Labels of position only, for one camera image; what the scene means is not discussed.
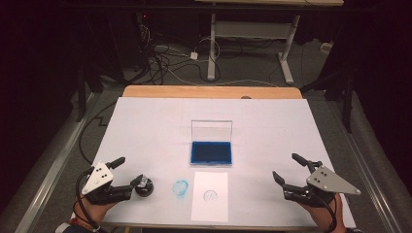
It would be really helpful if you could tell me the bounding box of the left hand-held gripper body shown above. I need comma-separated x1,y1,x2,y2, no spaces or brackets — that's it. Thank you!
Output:
81,160,134,206

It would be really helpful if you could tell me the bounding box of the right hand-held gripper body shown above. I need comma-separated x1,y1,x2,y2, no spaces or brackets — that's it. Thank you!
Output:
283,159,361,209

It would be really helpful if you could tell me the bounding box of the black stamp with clear knob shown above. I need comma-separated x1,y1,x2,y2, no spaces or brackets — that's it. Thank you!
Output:
134,176,155,197

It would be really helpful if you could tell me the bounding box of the blue ink pad clear case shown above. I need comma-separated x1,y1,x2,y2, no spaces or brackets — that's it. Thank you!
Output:
189,119,233,167

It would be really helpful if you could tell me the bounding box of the person's right hand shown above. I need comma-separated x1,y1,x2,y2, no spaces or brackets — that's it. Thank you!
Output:
301,193,347,233

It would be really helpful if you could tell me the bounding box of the person's left hand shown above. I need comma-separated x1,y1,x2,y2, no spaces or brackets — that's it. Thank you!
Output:
73,195,115,228

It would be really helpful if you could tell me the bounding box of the large white table cover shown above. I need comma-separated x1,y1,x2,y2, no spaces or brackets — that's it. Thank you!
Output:
70,96,357,229

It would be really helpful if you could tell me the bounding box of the black metal stand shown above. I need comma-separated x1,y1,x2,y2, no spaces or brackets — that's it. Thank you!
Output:
300,69,356,134

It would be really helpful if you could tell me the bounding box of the small white paper sheet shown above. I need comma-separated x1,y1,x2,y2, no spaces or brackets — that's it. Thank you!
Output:
190,171,229,223

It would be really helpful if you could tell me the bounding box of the left hand-held gripper black cable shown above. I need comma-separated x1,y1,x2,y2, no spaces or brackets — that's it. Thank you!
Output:
74,167,102,231

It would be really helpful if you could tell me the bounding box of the hand-held gripper black cable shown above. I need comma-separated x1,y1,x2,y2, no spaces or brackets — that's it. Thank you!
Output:
74,167,102,231
310,193,338,233

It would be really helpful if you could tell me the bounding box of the right hand-held gripper black cable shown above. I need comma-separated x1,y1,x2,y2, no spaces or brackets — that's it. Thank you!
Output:
310,193,338,233

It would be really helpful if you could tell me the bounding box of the thin black floor cable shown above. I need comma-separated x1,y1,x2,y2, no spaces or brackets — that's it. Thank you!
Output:
79,100,119,165

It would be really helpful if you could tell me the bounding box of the grey metal floor rail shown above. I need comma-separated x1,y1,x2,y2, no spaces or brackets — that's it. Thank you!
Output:
325,96,404,233
12,92,100,233

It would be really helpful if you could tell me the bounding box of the long white floor cable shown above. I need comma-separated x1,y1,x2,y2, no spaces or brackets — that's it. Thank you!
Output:
166,67,280,88

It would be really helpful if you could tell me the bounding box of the bundle of black floor cables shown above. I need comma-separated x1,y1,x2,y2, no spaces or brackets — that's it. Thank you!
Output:
134,23,223,85

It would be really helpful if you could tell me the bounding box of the white metal frame desk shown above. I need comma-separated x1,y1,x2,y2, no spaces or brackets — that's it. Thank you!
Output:
193,0,345,85

